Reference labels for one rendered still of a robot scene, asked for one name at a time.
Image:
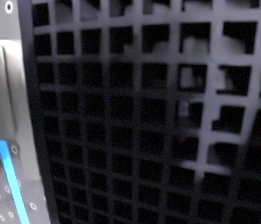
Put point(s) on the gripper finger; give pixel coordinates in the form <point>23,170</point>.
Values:
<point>15,119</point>

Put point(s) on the blue tape rectangle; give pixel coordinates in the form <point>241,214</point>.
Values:
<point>13,182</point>

